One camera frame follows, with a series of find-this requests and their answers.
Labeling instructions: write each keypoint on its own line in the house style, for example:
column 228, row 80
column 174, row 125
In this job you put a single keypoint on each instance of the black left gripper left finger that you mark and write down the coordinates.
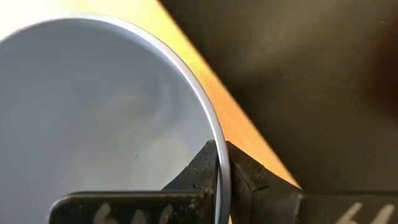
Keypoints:
column 174, row 205

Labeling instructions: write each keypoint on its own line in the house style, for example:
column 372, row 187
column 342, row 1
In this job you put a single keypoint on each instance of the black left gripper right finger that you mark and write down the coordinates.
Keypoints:
column 273, row 202

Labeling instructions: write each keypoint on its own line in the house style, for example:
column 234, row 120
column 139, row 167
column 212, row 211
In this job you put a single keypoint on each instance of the blue-grey bowl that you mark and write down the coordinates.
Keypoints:
column 93, row 109

